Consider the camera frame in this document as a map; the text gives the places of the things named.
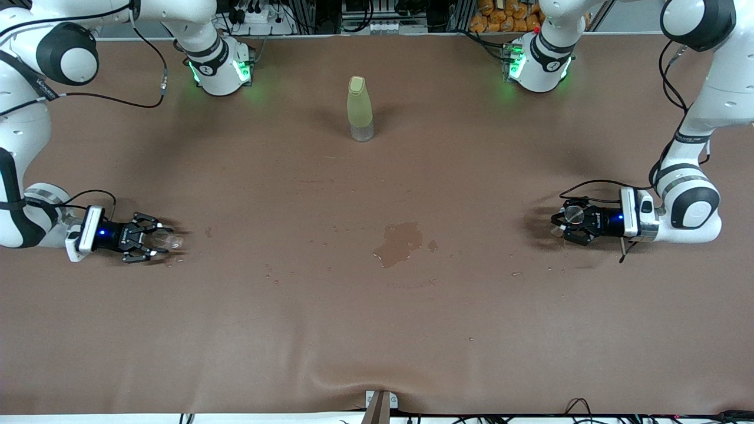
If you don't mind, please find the brown table mat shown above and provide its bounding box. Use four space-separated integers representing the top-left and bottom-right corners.
0 32 754 416

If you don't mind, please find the metal table bracket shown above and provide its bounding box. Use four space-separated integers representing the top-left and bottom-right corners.
362 390 399 424

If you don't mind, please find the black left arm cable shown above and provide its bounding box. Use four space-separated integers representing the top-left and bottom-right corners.
558 41 710 264

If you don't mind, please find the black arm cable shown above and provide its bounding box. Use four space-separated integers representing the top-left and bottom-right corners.
0 0 170 216
558 41 710 264

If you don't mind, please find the bag of orange snacks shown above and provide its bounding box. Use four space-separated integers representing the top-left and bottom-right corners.
469 0 591 34

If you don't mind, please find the yellow-green bottle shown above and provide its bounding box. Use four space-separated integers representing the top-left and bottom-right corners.
346 75 375 143

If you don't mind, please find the steel jigger cup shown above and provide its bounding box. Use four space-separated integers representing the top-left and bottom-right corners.
553 205 586 237

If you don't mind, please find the clear glass measuring cup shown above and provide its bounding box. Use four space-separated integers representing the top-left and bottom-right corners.
150 230 184 251

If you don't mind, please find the brown liquid puddle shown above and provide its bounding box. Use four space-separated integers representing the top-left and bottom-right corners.
373 222 424 269

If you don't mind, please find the black cable loop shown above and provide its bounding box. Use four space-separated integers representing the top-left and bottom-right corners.
564 398 593 424

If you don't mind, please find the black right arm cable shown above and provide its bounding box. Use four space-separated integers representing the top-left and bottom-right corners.
0 0 170 216

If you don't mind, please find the white power strip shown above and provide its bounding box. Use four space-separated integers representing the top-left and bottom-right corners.
227 3 295 36
342 19 428 35

